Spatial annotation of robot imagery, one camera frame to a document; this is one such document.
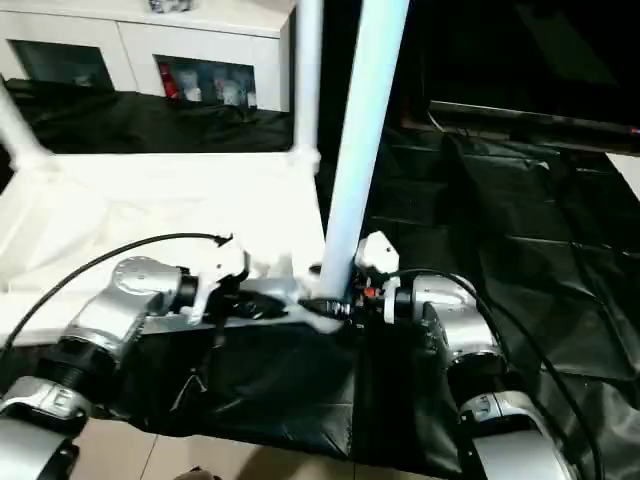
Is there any white plastic table top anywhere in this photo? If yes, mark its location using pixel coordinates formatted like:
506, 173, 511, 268
0, 148, 349, 346

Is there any black plastic mat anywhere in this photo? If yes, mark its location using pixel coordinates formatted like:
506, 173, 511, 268
0, 85, 640, 476

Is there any white cabinet with glass doors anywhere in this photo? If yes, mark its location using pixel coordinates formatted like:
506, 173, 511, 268
0, 0, 297, 111

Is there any flat white board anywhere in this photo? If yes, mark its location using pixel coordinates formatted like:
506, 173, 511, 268
610, 152, 640, 196

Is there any large black screen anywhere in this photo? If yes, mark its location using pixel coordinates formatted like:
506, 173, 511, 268
400, 0, 640, 129

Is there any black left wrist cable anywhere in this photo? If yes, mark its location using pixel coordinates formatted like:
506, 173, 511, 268
0, 233, 235, 351

